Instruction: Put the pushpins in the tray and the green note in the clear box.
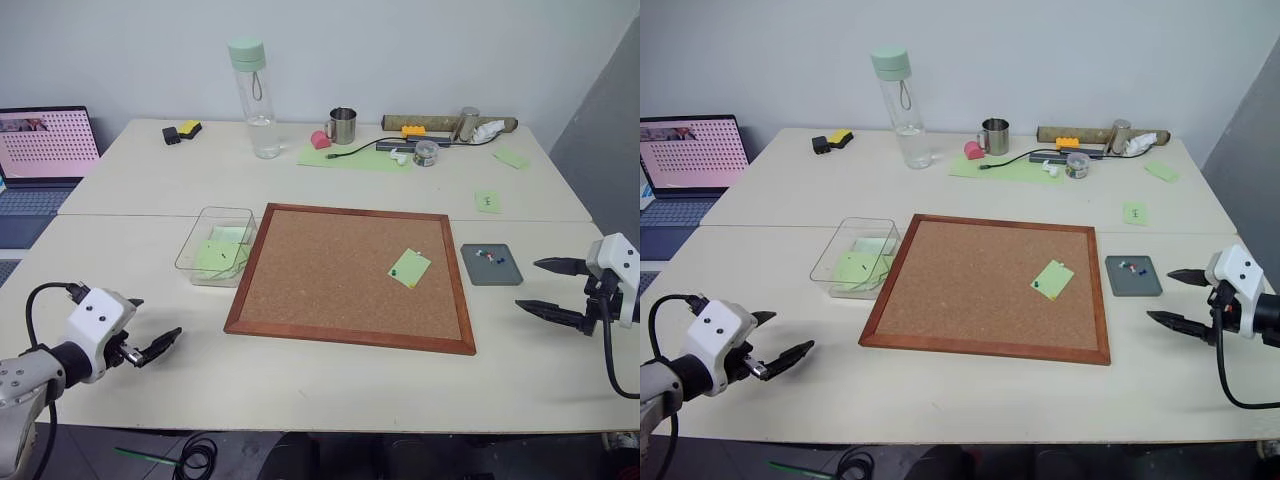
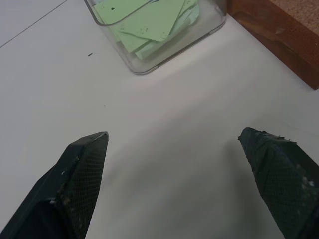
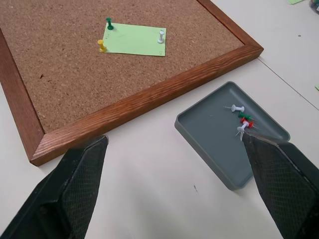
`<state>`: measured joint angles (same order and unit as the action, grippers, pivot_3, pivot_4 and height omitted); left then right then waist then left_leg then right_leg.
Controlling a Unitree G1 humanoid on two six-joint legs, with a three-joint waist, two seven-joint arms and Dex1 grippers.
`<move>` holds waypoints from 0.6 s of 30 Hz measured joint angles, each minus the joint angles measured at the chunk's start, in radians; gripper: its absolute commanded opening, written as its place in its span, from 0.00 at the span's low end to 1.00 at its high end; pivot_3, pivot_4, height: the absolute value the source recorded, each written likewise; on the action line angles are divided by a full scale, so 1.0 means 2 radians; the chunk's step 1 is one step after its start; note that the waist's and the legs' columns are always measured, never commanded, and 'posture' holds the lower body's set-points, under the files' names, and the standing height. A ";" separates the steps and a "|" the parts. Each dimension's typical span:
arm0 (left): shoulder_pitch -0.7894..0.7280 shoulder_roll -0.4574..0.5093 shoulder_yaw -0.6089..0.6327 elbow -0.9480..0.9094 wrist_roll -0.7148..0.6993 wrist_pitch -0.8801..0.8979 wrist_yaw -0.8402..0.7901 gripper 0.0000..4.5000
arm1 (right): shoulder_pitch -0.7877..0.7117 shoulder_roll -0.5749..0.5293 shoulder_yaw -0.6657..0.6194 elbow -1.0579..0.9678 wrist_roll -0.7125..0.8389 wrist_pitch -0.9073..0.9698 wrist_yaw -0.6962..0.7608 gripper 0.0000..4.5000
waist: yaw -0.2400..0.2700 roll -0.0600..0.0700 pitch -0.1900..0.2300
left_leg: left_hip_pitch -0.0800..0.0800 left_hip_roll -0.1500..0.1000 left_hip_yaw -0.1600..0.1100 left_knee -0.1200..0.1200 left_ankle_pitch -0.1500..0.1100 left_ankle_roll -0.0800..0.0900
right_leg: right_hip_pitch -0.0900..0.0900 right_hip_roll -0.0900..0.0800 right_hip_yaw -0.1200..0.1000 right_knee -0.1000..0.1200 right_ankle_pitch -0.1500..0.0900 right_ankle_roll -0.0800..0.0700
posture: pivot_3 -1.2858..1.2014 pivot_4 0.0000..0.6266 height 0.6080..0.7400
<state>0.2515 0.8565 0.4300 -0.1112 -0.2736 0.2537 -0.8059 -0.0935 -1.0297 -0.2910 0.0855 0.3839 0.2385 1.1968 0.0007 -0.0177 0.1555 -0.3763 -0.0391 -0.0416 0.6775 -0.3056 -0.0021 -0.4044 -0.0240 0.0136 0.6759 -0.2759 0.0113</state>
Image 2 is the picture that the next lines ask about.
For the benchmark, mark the wooden framed cork board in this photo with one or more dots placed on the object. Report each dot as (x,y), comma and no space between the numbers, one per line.
(281,32)

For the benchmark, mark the clear plastic container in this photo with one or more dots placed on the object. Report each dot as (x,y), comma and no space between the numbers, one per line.
(174,49)

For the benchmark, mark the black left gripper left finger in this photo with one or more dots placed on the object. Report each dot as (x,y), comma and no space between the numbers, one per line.
(74,189)

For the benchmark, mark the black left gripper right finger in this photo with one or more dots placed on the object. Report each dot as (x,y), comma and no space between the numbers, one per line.
(281,179)

